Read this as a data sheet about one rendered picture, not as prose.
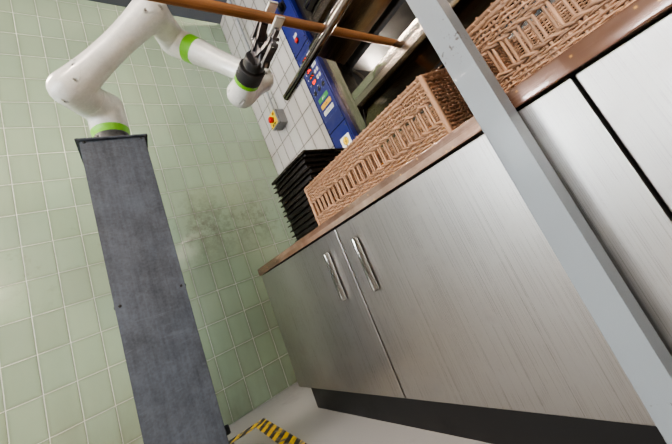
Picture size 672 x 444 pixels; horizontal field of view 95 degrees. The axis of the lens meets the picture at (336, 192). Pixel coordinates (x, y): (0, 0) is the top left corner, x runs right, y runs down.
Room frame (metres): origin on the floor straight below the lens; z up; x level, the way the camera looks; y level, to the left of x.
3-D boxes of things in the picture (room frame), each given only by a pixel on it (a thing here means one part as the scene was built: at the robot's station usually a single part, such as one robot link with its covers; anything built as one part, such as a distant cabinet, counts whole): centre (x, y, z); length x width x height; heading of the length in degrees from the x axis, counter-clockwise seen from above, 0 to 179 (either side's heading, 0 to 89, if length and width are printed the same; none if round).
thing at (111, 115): (1.05, 0.73, 1.36); 0.16 x 0.13 x 0.19; 4
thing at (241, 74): (0.95, 0.11, 1.20); 0.12 x 0.06 x 0.09; 129
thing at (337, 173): (0.93, -0.26, 0.72); 0.56 x 0.49 x 0.28; 40
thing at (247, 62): (0.89, 0.07, 1.20); 0.09 x 0.07 x 0.08; 39
